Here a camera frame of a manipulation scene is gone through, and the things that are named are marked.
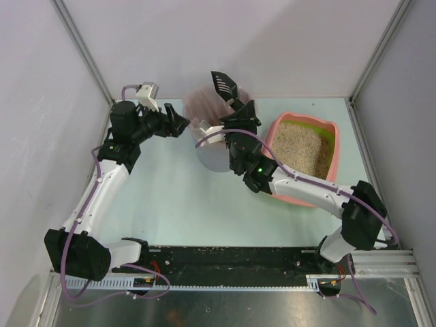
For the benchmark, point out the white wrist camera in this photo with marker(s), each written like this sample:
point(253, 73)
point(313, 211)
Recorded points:
point(209, 134)
point(146, 96)

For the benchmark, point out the pink green litter box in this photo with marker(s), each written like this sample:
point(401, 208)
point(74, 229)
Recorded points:
point(323, 127)

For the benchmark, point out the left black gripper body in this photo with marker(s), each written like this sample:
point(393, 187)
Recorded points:
point(167, 123)

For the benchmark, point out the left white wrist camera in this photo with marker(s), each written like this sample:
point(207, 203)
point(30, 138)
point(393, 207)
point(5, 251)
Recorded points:
point(146, 96)

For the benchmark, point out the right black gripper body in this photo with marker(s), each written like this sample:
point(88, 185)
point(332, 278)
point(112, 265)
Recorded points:
point(240, 120)

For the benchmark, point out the black slotted litter scoop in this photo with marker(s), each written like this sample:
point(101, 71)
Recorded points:
point(227, 89)

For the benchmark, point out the aluminium frame rail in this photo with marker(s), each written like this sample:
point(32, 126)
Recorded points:
point(377, 264)

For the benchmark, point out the pink plastic bin liner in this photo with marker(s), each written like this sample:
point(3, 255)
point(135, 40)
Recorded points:
point(205, 104)

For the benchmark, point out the grey trash bucket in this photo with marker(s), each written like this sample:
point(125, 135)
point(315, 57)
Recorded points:
point(214, 157)

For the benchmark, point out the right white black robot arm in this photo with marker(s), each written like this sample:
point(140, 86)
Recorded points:
point(359, 207)

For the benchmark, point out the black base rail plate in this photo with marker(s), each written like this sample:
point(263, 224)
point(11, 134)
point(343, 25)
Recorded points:
point(236, 267)

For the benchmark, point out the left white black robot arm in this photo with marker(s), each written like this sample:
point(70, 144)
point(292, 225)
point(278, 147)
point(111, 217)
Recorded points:
point(76, 249)

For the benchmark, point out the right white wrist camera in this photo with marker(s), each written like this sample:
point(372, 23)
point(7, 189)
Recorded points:
point(209, 134)

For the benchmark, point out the beige cat litter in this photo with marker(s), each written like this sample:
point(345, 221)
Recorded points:
point(302, 149)

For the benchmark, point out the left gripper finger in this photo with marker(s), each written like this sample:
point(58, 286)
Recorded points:
point(144, 111)
point(176, 124)

